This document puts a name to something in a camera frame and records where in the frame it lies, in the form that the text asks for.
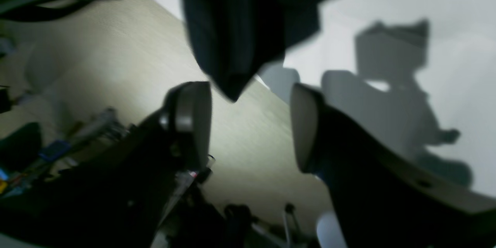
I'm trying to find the black t-shirt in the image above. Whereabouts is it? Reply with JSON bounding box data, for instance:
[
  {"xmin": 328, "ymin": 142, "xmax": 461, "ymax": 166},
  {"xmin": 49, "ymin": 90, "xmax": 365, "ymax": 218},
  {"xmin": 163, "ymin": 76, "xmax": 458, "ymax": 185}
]
[{"xmin": 182, "ymin": 0, "xmax": 324, "ymax": 102}]

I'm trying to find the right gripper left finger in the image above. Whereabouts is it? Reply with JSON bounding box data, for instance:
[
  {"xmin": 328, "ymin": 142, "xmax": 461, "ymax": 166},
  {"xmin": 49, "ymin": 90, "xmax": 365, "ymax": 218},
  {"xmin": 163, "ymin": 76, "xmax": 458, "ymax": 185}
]
[{"xmin": 1, "ymin": 81, "xmax": 212, "ymax": 248}]

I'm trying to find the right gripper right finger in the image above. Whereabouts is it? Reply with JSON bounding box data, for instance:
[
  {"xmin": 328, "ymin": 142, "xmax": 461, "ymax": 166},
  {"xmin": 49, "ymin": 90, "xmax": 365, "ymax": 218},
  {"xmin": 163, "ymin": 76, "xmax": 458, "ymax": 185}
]
[{"xmin": 290, "ymin": 84, "xmax": 496, "ymax": 248}]

